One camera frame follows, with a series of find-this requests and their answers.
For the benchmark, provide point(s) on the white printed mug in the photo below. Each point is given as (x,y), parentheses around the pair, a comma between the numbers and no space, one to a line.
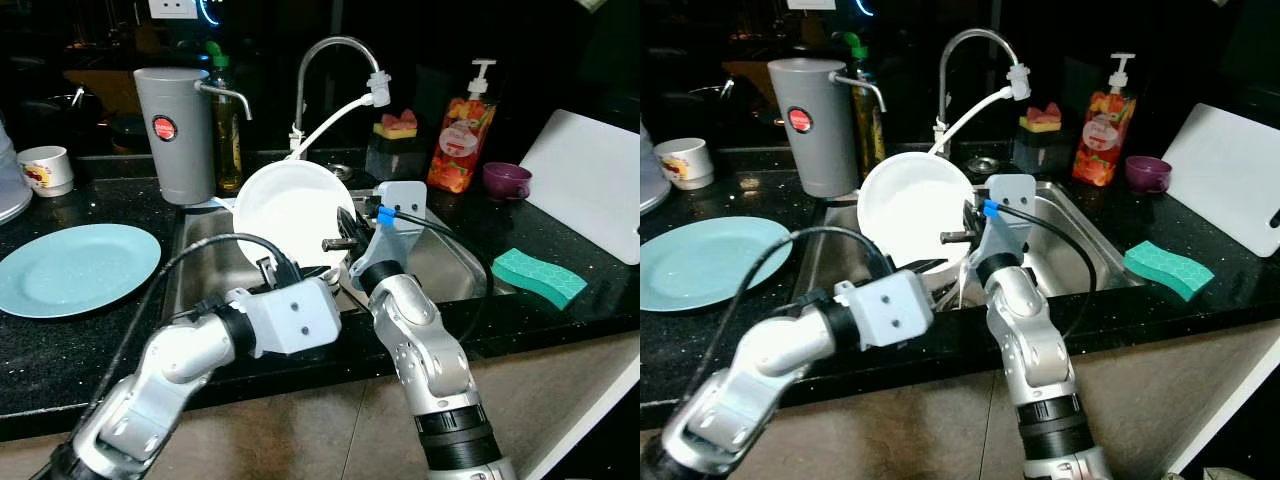
(685,165)
(45,172)

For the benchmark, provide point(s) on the round metal hole cover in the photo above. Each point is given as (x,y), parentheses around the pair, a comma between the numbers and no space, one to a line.
(983,164)

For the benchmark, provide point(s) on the grey water filter canister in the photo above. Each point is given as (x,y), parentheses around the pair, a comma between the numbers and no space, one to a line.
(175,150)
(810,140)

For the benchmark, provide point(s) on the teal round plate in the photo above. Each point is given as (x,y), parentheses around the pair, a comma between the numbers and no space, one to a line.
(75,270)
(710,262)

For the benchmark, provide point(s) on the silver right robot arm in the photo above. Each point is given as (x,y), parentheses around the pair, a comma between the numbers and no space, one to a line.
(430,360)
(1035,350)

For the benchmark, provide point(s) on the orange dish soap pump bottle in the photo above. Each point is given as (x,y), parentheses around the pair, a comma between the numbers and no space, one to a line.
(460,145)
(1102,140)

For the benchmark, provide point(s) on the teal wavy sponge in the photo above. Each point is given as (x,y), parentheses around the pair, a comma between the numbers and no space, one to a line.
(1170,270)
(540,278)

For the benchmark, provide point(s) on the white faucet adapter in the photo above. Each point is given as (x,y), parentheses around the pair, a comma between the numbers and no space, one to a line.
(1018,82)
(379,88)

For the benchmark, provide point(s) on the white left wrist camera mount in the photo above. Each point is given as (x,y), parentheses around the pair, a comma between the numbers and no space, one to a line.
(295,318)
(890,310)

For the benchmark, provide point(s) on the white wall socket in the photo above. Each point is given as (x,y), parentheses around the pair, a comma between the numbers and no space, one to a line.
(810,4)
(172,8)

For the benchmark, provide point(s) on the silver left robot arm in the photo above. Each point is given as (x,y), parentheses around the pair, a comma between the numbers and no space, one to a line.
(745,390)
(160,385)

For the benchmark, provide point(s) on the oil bottle green cap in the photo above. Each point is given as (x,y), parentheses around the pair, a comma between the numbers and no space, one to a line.
(868,130)
(228,140)

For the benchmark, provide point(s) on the white ceramic bowl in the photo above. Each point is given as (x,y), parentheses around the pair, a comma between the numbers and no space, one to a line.
(910,205)
(290,210)

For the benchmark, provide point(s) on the curved chrome faucet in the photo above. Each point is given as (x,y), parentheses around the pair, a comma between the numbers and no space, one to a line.
(955,50)
(312,60)

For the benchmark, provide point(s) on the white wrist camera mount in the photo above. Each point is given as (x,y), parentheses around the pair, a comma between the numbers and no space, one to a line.
(1012,220)
(890,310)
(295,318)
(403,240)

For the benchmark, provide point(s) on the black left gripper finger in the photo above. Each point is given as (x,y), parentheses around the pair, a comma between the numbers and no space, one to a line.
(322,274)
(930,266)

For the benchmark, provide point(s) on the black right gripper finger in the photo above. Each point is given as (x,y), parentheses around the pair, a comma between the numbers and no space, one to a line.
(340,243)
(955,237)

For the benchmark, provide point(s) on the white cutting board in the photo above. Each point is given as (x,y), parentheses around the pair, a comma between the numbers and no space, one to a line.
(1225,180)
(585,185)

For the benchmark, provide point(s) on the white cabinet trim strip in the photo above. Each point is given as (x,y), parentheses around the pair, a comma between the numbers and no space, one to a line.
(590,415)

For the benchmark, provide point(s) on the stainless steel sink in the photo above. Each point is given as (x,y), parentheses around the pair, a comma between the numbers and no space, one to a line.
(1070,255)
(440,270)

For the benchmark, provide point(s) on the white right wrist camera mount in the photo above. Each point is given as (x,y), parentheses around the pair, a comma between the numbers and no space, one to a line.
(403,240)
(1012,220)

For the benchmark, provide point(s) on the black sponge holder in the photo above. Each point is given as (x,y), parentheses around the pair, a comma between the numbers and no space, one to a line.
(395,158)
(1040,152)

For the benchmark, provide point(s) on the grey rounded appliance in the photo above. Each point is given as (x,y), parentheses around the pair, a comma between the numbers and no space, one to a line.
(12,185)
(652,180)

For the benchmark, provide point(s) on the yellow sponge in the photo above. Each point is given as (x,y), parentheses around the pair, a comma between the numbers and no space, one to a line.
(1040,126)
(395,131)

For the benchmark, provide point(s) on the purple cup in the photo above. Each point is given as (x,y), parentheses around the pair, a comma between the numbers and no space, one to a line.
(505,182)
(1147,175)

